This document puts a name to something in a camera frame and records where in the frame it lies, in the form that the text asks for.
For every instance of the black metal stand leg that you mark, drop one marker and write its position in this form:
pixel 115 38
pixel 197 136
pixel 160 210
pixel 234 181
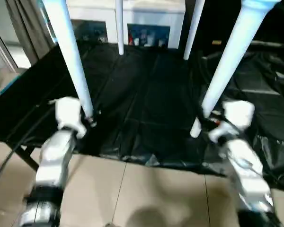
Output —
pixel 28 158

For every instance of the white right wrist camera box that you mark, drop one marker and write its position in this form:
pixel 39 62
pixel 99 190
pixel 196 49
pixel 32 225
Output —
pixel 236 116

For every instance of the beige curtain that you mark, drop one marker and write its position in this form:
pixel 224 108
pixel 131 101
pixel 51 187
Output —
pixel 28 28

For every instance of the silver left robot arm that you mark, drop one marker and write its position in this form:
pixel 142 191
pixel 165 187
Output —
pixel 54 161

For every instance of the white sideboard cabinet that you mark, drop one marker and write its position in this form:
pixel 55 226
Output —
pixel 151 16

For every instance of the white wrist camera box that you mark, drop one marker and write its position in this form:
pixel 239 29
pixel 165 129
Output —
pixel 236 116
pixel 68 116

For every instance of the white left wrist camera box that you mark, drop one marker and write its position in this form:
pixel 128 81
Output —
pixel 68 116

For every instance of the black plastic mat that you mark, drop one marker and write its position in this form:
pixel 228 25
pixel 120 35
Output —
pixel 146 104

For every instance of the small yellow tag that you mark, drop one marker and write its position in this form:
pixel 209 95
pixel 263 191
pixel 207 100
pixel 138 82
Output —
pixel 217 43

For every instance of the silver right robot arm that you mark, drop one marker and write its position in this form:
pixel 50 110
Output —
pixel 246 170

